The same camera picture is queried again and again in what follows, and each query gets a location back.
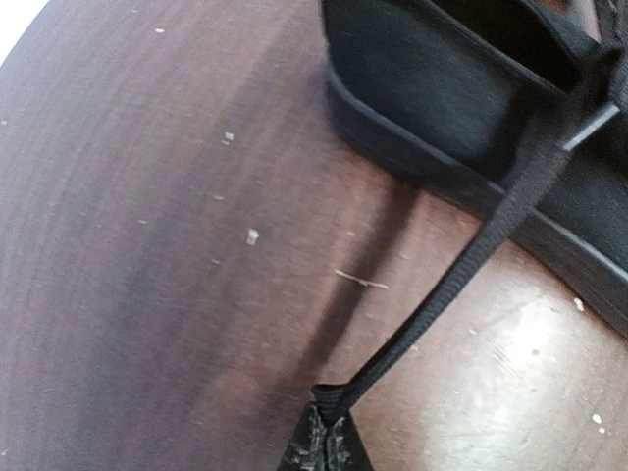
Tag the black canvas shoe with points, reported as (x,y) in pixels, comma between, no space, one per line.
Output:
(507,109)

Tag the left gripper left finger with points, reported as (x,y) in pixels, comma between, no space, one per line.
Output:
(306,446)

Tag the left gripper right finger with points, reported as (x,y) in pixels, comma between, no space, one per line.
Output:
(344,449)

